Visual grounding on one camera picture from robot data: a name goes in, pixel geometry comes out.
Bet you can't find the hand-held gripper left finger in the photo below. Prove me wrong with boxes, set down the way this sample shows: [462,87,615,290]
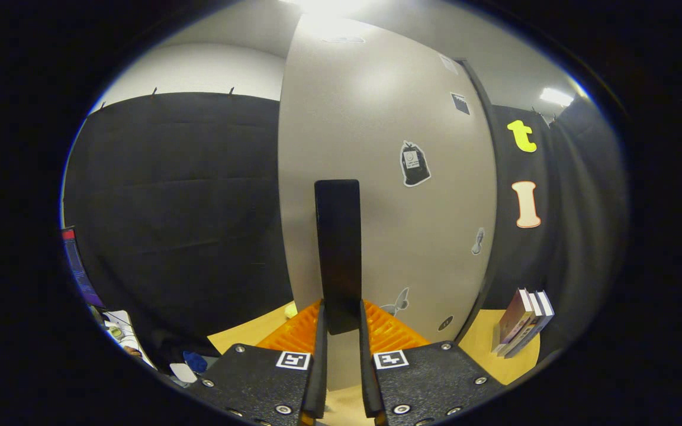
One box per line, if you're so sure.
[184,299,329,426]

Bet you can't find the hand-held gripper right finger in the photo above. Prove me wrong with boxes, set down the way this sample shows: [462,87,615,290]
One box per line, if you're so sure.
[358,299,504,426]

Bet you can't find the beige cabinet door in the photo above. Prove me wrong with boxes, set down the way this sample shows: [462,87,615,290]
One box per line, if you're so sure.
[278,15,498,391]

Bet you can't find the black door handle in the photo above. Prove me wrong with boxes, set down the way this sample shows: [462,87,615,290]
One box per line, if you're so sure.
[314,179,362,336]

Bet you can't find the blue cloth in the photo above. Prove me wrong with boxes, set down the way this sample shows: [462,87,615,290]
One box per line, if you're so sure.
[183,351,208,375]

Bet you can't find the small white pad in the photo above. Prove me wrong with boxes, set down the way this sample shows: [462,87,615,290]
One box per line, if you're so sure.
[169,362,198,384]

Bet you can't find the pink cover book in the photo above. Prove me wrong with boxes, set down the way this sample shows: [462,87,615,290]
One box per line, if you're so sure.
[491,288,534,354]

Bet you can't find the white spine book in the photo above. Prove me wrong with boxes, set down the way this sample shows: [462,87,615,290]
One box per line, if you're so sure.
[498,290,546,357]

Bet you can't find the grey blue book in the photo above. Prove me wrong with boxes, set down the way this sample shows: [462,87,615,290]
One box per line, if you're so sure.
[504,290,555,359]

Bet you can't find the black backdrop cloth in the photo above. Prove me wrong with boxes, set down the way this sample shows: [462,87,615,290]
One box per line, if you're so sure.
[60,92,629,367]

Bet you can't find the small ceiling light panel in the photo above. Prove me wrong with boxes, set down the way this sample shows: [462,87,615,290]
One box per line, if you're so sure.
[539,88,575,107]

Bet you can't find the large ceiling light panel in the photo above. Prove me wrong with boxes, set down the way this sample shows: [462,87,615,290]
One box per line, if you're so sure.
[282,0,371,18]

